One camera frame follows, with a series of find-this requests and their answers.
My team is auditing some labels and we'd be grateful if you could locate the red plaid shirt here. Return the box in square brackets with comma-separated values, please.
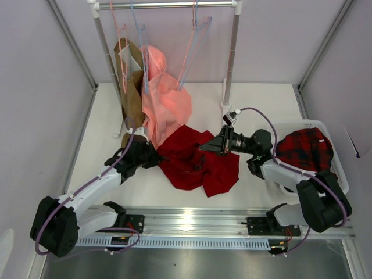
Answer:
[276, 128, 334, 173]

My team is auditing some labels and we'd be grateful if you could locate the pink wire hanger right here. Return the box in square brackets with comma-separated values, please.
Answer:
[176, 0, 210, 87]

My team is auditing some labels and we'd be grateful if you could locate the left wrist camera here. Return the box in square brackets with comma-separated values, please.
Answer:
[126, 127, 149, 142]

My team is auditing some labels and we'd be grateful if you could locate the salmon pink garment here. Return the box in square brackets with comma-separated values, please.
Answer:
[141, 45, 192, 148]

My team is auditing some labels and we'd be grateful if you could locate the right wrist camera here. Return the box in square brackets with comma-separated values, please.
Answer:
[223, 109, 241, 127]

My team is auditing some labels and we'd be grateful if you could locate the blue wire hanger right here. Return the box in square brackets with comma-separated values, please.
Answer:
[177, 0, 213, 91]

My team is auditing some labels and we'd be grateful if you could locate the metal clothes rack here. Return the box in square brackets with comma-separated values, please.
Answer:
[87, 1, 242, 131]

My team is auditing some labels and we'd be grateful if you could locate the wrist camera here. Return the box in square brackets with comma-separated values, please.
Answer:
[223, 109, 241, 127]
[126, 127, 149, 142]

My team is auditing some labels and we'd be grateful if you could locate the red skirt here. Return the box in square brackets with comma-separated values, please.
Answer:
[157, 125, 240, 198]

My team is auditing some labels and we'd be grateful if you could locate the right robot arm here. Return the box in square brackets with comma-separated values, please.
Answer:
[200, 125, 352, 235]

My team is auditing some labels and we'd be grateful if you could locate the blue wire hanger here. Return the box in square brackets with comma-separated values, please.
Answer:
[177, 0, 213, 91]
[130, 1, 149, 94]

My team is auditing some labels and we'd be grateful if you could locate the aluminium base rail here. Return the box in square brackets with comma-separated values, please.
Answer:
[87, 207, 356, 240]

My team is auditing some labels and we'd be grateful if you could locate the pink wire hanger left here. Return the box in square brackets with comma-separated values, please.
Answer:
[110, 1, 128, 94]

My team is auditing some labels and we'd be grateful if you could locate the white slotted cable duct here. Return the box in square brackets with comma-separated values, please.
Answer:
[63, 237, 271, 249]

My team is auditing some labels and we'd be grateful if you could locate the pink wire hanger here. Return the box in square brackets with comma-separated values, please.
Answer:
[110, 1, 128, 94]
[176, 0, 210, 87]

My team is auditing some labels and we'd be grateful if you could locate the brown garment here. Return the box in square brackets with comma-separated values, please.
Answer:
[113, 37, 146, 149]

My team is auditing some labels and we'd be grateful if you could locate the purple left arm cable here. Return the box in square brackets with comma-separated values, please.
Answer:
[34, 117, 141, 256]

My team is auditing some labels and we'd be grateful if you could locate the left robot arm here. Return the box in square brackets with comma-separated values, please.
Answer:
[30, 140, 163, 257]

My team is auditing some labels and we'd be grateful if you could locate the blue wire hanger left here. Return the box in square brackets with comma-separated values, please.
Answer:
[130, 1, 149, 94]

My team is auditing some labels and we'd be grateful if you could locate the white laundry basket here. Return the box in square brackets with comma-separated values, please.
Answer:
[273, 119, 349, 194]

